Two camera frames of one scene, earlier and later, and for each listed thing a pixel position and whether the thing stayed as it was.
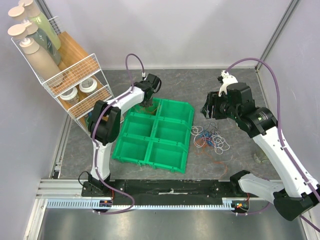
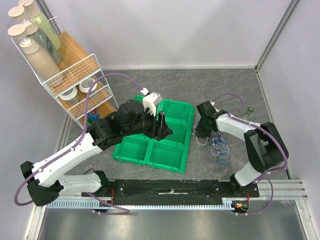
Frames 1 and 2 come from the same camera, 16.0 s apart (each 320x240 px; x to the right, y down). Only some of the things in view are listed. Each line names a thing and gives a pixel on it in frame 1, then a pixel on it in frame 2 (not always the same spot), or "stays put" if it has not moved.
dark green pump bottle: [26, 30] stays put
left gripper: [147, 104] to [160, 129]
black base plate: [199, 189] stays put
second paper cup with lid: [88, 85] stays put
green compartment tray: [157, 135] stays put
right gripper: [213, 105] to [204, 128]
